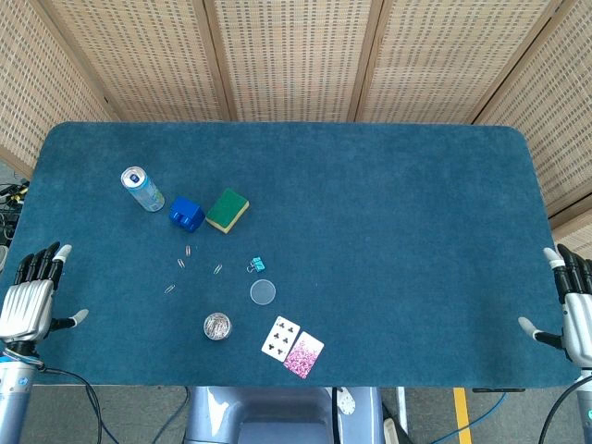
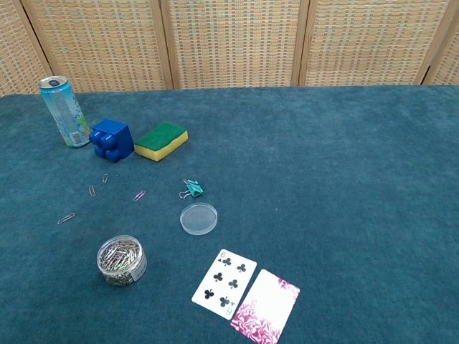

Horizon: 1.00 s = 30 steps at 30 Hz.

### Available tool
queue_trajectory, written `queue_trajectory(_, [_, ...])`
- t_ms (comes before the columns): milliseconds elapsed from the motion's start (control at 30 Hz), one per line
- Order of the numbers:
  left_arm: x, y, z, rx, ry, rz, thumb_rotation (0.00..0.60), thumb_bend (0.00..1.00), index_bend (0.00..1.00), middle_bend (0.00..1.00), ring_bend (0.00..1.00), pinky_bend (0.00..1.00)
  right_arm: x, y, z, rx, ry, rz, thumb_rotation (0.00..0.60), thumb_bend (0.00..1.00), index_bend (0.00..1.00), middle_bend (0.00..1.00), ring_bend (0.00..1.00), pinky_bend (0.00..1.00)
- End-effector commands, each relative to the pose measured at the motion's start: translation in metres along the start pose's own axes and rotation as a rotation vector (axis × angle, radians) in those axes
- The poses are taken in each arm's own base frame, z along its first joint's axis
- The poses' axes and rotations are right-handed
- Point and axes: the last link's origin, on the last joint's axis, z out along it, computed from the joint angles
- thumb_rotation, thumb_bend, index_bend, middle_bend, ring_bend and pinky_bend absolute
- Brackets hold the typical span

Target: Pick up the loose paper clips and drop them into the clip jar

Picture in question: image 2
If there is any clear jar of paper clips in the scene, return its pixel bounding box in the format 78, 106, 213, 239
96, 234, 148, 287

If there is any teal binder clip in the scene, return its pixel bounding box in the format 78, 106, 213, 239
179, 178, 206, 200

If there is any clear round plastic lid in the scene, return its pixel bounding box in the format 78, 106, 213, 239
179, 201, 219, 237

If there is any green and yellow sponge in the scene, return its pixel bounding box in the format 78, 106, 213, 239
133, 121, 189, 163

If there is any blue carpet table cover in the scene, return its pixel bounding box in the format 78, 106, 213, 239
0, 85, 459, 344

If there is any six of clubs card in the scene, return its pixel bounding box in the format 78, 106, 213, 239
191, 248, 258, 320

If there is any blue plastic building block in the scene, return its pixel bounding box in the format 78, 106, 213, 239
88, 118, 136, 164

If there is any woven wicker folding screen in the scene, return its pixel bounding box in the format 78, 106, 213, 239
0, 0, 459, 98

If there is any pink patterned playing card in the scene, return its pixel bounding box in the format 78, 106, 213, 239
230, 268, 301, 340

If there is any light blue drink can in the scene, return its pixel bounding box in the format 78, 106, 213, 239
38, 75, 91, 149

